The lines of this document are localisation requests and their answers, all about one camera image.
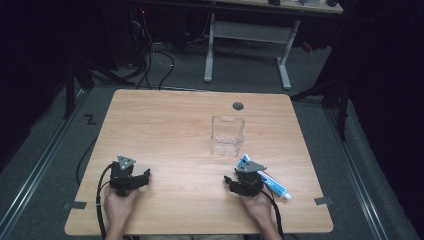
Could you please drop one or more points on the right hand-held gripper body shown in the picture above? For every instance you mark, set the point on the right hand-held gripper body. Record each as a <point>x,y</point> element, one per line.
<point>248,181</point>

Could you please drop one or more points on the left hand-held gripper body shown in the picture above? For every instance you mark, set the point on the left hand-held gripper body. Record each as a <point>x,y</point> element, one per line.
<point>124,176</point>

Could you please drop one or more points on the person's right hand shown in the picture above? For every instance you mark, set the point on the person's right hand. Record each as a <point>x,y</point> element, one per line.
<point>257,208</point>

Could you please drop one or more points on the person's left hand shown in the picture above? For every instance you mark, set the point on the person's left hand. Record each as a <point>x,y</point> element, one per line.
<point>118,207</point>

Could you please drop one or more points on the white blue toothpaste tube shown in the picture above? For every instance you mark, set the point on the white blue toothpaste tube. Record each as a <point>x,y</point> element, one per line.
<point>275,186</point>

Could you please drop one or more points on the clear plastic container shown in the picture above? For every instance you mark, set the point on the clear plastic container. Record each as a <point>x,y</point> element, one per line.
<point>228,135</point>

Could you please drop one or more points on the grey tape piece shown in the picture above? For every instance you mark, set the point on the grey tape piece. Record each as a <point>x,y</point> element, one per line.
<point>323,200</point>
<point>78,205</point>

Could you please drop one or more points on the black zigzag floor tape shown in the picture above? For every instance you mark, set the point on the black zigzag floor tape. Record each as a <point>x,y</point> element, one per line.
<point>90,119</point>

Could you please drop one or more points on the dark round table grommet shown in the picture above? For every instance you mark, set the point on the dark round table grommet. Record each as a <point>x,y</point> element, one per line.
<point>238,106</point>

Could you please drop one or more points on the black metal stand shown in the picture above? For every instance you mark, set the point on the black metal stand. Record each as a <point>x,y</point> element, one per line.
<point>70,86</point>
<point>341,110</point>

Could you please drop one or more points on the white-framed background desk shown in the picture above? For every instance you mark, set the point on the white-framed background desk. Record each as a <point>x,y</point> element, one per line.
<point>248,32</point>

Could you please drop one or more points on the metal floor rail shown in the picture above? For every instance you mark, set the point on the metal floor rail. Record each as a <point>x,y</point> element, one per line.
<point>40,163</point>
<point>356,173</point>

